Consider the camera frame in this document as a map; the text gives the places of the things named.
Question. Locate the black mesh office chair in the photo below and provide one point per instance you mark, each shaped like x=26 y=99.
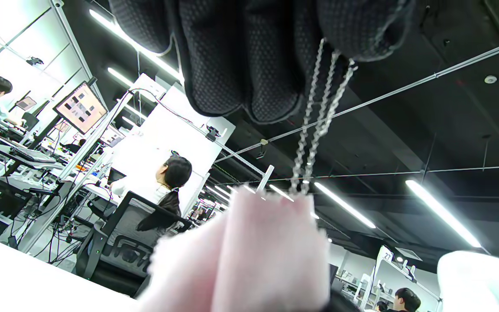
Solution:
x=124 y=247

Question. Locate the large pink wall screen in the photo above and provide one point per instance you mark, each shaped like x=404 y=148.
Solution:
x=80 y=108

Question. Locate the person's left hand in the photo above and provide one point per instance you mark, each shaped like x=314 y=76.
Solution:
x=254 y=56

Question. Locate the black keyboard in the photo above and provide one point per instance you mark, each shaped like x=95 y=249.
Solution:
x=33 y=154

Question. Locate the person's right hand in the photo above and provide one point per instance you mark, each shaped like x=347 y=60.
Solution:
x=340 y=305

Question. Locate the dark wall monitor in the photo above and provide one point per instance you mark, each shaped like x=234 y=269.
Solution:
x=26 y=103

